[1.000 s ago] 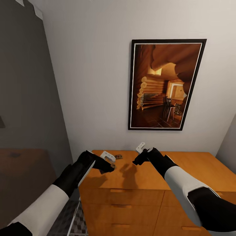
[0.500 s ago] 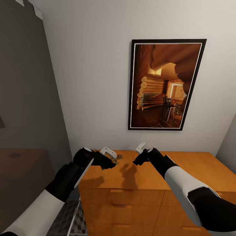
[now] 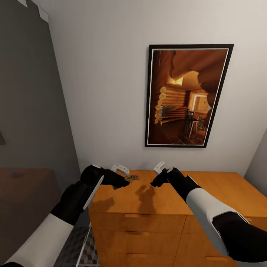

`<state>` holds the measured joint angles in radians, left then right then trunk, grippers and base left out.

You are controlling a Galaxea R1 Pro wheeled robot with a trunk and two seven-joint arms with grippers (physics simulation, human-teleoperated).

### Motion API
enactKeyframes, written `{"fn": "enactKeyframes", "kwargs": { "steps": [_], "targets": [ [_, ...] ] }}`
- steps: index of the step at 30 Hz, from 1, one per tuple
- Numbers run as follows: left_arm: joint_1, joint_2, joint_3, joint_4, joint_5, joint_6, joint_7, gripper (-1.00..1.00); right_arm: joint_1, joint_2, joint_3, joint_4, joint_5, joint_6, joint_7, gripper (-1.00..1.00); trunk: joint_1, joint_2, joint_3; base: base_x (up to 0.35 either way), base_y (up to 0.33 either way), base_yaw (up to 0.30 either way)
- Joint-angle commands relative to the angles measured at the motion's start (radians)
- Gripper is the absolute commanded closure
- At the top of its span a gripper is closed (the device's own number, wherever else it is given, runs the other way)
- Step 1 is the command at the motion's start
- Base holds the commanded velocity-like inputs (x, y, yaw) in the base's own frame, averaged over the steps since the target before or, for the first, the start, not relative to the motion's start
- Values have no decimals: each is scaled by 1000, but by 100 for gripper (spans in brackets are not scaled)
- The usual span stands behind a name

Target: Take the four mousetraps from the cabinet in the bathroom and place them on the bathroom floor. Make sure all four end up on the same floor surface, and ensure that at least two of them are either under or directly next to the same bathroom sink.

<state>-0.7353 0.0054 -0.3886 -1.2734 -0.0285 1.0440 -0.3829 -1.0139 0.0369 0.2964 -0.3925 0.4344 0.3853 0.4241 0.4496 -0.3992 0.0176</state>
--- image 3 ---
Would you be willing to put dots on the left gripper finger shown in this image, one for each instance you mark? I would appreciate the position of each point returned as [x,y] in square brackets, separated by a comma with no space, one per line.
[125,183]

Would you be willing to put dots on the picture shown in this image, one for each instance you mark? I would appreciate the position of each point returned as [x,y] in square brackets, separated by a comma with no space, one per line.
[184,86]

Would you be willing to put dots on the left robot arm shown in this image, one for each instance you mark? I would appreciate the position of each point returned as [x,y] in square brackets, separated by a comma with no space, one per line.
[44,246]

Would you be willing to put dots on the cabinet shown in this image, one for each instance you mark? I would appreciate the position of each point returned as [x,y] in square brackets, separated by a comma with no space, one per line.
[140,225]

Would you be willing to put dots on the mousetrap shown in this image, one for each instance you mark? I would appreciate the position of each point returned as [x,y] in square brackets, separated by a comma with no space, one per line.
[125,178]
[134,177]

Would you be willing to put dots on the door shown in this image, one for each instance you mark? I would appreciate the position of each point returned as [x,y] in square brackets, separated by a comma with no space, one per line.
[38,160]

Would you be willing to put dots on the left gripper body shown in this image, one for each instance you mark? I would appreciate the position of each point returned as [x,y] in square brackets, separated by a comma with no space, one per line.
[115,179]

